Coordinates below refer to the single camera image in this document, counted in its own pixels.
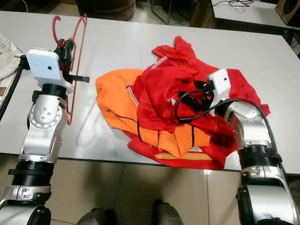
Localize red clothes hanger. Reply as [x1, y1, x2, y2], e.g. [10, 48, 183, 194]
[52, 13, 89, 126]

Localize red polo shirt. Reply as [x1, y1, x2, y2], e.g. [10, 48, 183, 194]
[129, 36, 271, 141]

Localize white jeans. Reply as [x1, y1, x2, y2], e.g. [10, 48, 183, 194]
[0, 35, 22, 92]

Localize white table with black legs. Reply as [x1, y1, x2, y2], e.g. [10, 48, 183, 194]
[0, 10, 300, 175]
[211, 0, 300, 33]

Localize dark brown round stool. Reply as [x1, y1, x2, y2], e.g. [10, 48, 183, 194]
[77, 0, 136, 22]

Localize orange polo shirt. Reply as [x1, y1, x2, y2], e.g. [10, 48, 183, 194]
[95, 68, 218, 158]

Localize red garment with orange band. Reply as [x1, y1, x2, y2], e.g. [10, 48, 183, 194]
[127, 134, 240, 170]

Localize grey robot right leg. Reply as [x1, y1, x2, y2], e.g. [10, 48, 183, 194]
[151, 199, 183, 225]

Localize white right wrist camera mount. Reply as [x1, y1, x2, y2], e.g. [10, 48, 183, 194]
[209, 68, 240, 113]

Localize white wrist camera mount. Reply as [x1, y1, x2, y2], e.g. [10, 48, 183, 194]
[26, 47, 64, 92]
[209, 68, 240, 113]

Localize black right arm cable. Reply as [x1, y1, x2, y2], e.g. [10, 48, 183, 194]
[173, 87, 277, 123]

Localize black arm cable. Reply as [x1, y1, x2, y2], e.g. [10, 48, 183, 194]
[0, 55, 29, 118]
[173, 87, 277, 123]

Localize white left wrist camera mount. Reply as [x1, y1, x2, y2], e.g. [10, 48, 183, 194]
[26, 47, 64, 92]

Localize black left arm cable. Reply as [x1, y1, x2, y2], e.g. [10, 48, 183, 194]
[0, 55, 29, 118]

